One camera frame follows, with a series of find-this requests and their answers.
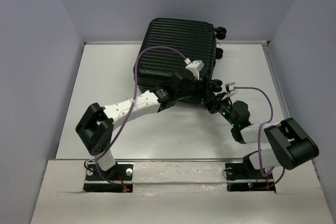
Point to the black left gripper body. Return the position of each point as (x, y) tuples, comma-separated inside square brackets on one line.
[(199, 95)]

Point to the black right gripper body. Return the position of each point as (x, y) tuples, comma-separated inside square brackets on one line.
[(220, 106)]

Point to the black hard-shell suitcase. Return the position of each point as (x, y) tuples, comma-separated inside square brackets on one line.
[(168, 40)]

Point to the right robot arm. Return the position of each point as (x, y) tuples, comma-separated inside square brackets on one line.
[(285, 144)]

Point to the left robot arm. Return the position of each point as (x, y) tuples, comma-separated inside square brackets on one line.
[(98, 122)]

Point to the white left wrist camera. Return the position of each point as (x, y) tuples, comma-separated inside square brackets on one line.
[(194, 67)]

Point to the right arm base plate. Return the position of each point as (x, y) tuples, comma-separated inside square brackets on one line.
[(242, 179)]

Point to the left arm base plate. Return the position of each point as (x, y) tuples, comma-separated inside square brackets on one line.
[(118, 181)]

